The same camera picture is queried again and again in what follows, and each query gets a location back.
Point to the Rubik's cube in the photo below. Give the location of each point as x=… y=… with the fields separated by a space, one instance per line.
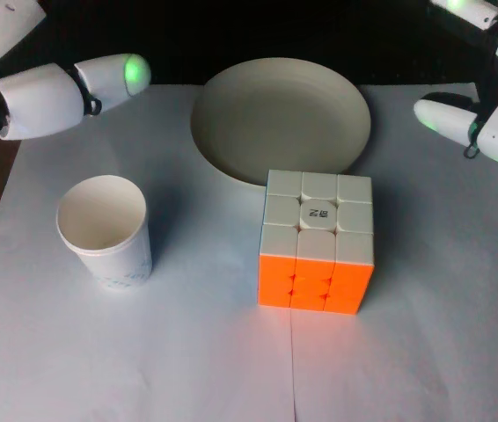
x=315 y=211

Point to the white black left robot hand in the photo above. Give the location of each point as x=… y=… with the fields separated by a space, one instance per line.
x=33 y=101

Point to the round white plate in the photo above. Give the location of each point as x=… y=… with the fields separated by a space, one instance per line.
x=275 y=114

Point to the white paper cup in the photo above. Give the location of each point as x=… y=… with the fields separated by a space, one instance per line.
x=117 y=264

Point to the white paper sheet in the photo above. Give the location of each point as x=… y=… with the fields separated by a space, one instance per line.
x=407 y=351
x=143 y=351

